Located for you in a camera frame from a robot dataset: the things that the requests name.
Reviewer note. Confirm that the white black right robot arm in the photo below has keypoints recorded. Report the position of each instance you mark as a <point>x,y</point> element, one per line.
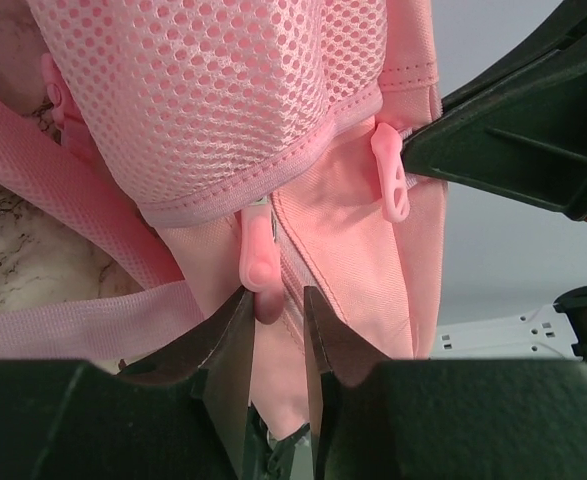
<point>556,330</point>

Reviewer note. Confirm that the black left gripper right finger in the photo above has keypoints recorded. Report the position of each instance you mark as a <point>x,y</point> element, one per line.
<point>372,417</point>

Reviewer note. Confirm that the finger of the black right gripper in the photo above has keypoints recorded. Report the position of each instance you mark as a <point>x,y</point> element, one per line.
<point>519,129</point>

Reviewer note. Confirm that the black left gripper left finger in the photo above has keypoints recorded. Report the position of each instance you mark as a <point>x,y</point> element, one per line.
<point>179,413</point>

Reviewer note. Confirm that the pink student backpack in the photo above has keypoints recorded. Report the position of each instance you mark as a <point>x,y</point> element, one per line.
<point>208,145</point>

